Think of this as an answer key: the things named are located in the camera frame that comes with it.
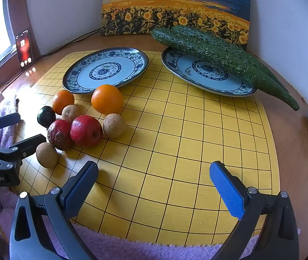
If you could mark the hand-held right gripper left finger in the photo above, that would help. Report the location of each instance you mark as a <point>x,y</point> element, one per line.
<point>80,187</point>

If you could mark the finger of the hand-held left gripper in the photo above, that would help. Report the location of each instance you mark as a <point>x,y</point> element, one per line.
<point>6,120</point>
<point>30,143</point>

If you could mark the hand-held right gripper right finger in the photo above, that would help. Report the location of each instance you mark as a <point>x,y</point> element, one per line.
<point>225,189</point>

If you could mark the brown round fruit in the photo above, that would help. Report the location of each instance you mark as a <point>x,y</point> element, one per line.
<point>71,112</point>
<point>114,125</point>
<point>47,155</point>

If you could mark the wrinkled dark red fruit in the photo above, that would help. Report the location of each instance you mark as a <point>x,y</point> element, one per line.
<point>57,135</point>

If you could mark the dark round plum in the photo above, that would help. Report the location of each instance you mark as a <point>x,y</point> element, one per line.
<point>46,116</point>

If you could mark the small orange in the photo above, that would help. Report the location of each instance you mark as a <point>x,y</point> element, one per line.
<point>63,101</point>

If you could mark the smooth red apple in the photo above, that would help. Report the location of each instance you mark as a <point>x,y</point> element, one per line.
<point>86,130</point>

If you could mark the large orange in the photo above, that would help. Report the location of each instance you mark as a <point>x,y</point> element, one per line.
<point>107,99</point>

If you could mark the blue patterned porcelain plate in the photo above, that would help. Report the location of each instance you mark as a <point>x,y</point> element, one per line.
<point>197,77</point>
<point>102,73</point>

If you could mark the yellow grid board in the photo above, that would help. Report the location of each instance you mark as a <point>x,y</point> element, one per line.
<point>170,140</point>

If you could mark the smartphone with lit screen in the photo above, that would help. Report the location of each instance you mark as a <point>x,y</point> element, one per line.
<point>23,48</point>

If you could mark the purple fluffy towel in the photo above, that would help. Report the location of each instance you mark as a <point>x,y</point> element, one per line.
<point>143,250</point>

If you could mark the green cucumber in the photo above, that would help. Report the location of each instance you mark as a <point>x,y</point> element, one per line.
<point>211,51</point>
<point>194,31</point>

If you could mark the sunflower field painting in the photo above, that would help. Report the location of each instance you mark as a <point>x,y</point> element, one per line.
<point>170,5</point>

